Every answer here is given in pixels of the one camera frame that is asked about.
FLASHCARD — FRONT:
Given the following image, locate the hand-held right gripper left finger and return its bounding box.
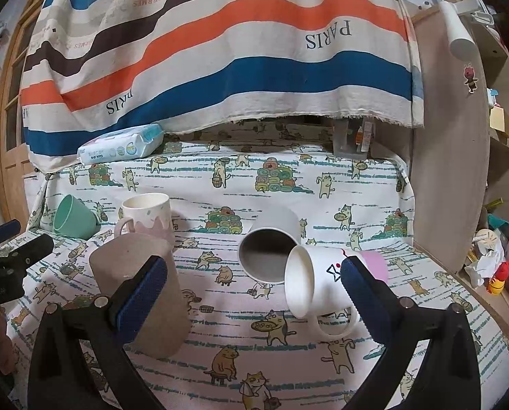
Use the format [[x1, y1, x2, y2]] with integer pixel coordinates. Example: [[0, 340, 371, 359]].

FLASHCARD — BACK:
[[27, 255, 170, 410]]

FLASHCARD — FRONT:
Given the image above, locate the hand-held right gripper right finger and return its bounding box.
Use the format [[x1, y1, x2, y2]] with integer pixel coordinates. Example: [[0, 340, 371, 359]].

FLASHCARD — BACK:
[[340, 255, 482, 410]]

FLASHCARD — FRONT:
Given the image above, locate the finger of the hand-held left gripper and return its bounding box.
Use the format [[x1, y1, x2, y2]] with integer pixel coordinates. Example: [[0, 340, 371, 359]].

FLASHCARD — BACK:
[[0, 233, 55, 271], [0, 219, 22, 249]]

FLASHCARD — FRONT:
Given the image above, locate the grey cup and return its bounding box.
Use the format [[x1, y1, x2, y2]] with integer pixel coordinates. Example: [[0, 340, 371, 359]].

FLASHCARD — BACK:
[[237, 206, 303, 285]]

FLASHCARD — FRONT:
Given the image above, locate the pink cup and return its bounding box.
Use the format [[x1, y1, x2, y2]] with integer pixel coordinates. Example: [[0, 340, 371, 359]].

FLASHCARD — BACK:
[[359, 251, 391, 285]]

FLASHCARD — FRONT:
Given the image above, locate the beige cup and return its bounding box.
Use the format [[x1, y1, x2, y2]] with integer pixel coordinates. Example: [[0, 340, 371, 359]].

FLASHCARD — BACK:
[[89, 234, 192, 358]]

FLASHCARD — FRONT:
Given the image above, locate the green cup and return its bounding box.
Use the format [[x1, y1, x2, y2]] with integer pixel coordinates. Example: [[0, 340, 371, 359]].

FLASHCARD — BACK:
[[52, 194, 100, 240]]

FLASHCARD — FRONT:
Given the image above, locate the white mug with pink drips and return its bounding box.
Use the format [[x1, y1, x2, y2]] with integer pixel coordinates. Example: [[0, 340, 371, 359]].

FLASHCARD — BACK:
[[114, 193, 176, 248]]

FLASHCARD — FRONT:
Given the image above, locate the cat print tablecloth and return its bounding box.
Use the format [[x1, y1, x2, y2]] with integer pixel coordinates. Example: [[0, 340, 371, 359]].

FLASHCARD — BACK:
[[7, 120, 509, 410]]

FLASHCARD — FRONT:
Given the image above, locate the wooden door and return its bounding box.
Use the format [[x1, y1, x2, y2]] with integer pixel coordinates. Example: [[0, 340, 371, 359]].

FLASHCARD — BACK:
[[0, 0, 61, 235]]

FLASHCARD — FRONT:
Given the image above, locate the crumpled white paper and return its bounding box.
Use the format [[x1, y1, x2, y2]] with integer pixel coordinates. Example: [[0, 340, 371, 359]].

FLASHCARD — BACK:
[[463, 228, 505, 287]]

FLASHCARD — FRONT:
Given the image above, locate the red and yellow toy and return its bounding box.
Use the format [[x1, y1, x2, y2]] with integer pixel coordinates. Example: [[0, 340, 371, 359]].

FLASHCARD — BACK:
[[487, 260, 509, 295]]

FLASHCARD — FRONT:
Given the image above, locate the wet wipes pack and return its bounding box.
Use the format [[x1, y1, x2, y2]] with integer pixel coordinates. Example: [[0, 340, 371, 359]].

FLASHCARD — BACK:
[[77, 123, 165, 165]]

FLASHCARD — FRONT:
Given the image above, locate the clear plastic box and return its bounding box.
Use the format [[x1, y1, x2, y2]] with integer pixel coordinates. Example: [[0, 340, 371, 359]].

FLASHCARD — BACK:
[[333, 117, 374, 160]]

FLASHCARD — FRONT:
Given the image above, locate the wooden shelf unit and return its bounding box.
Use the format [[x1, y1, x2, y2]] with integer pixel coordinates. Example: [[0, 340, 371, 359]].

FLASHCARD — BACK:
[[408, 0, 509, 275]]

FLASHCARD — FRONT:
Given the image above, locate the cartoon sticker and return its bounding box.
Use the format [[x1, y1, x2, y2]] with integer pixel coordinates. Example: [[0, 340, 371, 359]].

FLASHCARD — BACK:
[[463, 64, 479, 94]]

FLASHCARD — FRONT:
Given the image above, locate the striped cloth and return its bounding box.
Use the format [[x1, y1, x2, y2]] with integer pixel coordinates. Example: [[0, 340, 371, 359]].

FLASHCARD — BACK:
[[19, 0, 426, 176]]

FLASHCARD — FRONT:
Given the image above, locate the white handheld vacuum cleaner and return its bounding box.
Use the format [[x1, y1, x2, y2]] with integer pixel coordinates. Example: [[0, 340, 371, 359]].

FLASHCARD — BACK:
[[416, 0, 494, 58]]

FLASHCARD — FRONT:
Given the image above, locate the white mug with handle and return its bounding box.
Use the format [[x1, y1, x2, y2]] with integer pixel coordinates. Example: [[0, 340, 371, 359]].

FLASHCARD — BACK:
[[285, 244, 362, 337]]

